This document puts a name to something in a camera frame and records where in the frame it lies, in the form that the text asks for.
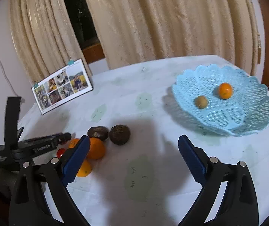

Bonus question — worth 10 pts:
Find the small yellow-brown fruit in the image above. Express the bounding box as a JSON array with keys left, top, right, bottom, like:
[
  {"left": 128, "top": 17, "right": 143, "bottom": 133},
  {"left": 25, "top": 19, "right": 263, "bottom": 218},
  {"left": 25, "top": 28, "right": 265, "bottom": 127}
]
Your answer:
[{"left": 194, "top": 95, "right": 208, "bottom": 109}]

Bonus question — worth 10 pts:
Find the large orange fruit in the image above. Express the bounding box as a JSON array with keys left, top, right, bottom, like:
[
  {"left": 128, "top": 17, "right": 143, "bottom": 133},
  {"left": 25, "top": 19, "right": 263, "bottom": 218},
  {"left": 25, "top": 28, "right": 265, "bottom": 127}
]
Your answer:
[{"left": 218, "top": 83, "right": 233, "bottom": 99}]

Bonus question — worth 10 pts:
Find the red cherry tomato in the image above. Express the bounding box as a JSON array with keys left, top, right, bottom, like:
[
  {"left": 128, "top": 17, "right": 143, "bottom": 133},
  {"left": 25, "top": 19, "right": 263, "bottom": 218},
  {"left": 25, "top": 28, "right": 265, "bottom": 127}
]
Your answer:
[{"left": 56, "top": 148, "right": 66, "bottom": 158}]

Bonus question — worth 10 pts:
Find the yellow orange fruit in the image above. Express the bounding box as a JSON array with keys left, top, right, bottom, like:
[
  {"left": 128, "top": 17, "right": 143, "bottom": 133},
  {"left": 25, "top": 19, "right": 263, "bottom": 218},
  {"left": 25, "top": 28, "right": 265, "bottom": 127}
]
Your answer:
[{"left": 77, "top": 159, "right": 92, "bottom": 178}]

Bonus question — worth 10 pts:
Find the small orange tangerine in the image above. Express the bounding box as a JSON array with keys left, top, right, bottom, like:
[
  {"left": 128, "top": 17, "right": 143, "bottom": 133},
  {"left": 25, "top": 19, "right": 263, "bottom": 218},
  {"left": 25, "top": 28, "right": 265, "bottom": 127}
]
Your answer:
[{"left": 68, "top": 138, "right": 80, "bottom": 148}]

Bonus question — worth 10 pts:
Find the white patterned tablecloth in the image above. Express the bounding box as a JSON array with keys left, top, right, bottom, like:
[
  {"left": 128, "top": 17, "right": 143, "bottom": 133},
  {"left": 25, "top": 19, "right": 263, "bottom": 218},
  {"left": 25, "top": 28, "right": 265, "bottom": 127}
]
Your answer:
[{"left": 18, "top": 56, "right": 269, "bottom": 225}]

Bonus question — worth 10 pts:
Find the light blue lattice basket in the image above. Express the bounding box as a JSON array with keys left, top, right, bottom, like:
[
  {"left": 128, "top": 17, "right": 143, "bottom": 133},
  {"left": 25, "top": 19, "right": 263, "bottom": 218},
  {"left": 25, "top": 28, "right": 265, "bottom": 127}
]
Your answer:
[{"left": 172, "top": 64, "right": 269, "bottom": 136}]

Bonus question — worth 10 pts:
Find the dark brown passion fruit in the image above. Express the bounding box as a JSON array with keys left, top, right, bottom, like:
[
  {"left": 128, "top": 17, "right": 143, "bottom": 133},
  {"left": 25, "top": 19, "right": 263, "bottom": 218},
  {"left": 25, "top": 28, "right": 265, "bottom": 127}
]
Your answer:
[{"left": 87, "top": 126, "right": 109, "bottom": 141}]

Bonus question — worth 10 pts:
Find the dark brown round fruit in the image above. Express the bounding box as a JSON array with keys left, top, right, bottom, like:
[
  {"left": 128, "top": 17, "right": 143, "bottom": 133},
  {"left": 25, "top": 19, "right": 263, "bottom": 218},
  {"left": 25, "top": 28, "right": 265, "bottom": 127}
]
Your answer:
[{"left": 109, "top": 124, "right": 130, "bottom": 145}]

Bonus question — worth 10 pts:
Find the photo collage calendar stand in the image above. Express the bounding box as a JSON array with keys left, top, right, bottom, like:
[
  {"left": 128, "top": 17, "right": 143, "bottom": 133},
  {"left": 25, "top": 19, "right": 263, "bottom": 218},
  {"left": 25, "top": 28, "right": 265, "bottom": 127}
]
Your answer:
[{"left": 32, "top": 59, "right": 93, "bottom": 115}]

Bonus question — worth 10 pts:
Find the beige left curtain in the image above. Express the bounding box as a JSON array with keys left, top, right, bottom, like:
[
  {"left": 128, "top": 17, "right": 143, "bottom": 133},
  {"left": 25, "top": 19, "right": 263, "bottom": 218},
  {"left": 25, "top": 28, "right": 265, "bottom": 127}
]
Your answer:
[{"left": 9, "top": 0, "right": 84, "bottom": 83}]

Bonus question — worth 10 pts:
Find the beige curtain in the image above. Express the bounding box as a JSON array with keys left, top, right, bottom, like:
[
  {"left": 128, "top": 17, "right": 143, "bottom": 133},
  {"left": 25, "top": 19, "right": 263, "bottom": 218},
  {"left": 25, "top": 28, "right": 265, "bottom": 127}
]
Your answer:
[
  {"left": 9, "top": 0, "right": 84, "bottom": 83},
  {"left": 86, "top": 0, "right": 261, "bottom": 75}
]

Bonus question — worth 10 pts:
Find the beige right curtain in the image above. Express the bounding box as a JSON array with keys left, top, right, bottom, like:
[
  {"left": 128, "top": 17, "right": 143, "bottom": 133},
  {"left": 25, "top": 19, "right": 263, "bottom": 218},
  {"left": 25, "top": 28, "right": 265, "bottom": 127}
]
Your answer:
[{"left": 86, "top": 0, "right": 261, "bottom": 75}]

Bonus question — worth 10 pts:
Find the black tripod camera mount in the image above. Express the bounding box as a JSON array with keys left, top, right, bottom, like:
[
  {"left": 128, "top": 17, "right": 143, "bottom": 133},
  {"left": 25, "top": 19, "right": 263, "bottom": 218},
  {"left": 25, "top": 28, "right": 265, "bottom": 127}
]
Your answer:
[{"left": 0, "top": 96, "right": 72, "bottom": 197}]

